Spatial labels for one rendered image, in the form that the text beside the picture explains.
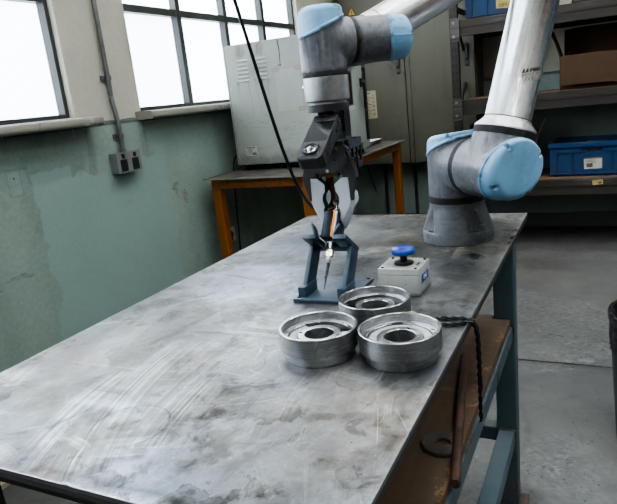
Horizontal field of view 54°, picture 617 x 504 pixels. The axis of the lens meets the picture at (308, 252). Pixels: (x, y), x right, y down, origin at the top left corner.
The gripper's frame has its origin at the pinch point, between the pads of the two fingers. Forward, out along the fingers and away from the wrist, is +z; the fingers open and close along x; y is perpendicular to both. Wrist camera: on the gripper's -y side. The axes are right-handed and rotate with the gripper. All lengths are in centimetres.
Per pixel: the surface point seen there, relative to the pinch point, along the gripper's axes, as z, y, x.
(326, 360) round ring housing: 10.8, -30.8, -10.6
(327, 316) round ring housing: 8.4, -22.1, -7.3
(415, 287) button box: 10.3, -3.2, -14.6
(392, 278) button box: 8.9, -3.2, -10.8
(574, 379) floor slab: 92, 132, -34
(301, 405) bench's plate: 11.8, -40.2, -11.6
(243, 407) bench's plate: 11.8, -42.3, -5.2
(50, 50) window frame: -50, 90, 154
